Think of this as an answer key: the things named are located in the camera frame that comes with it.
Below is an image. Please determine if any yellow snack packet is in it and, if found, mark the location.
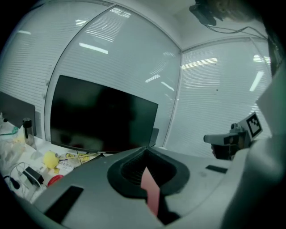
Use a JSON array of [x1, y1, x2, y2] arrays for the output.
[[65, 152, 90, 162]]

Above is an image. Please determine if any crumpled clear plastic bag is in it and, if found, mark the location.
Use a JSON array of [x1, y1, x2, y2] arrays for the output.
[[0, 125, 26, 173]]

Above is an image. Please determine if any black charger block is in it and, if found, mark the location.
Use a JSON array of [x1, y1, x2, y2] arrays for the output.
[[23, 166, 45, 185]]

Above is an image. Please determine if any black computer monitor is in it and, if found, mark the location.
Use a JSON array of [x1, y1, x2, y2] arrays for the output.
[[50, 75, 159, 155]]

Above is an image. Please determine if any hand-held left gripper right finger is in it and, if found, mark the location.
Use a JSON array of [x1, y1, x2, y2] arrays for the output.
[[146, 146, 234, 225]]

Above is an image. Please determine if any dark gray monitor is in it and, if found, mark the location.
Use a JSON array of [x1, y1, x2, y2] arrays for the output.
[[0, 91, 36, 135]]

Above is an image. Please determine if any red round object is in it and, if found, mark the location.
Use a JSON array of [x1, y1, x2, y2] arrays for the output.
[[47, 174, 65, 187]]

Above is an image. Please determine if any yellow ball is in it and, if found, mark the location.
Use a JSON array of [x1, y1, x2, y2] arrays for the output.
[[42, 151, 60, 169]]

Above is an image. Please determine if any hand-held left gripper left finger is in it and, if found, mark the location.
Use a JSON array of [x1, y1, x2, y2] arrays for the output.
[[33, 146, 164, 229]]

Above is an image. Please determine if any black printed t-shirt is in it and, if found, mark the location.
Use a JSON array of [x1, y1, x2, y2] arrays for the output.
[[262, 20, 283, 78]]

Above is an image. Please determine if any white printed card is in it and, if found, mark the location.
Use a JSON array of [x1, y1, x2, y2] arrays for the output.
[[55, 160, 75, 173]]

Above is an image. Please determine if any black head camera cable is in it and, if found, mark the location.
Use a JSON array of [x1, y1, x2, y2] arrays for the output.
[[205, 23, 269, 41]]

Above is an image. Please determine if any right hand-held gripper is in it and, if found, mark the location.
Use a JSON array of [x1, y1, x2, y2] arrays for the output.
[[203, 111, 263, 161]]

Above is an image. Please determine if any black head-worn camera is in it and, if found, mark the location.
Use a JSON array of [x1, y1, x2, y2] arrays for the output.
[[189, 0, 217, 26]]

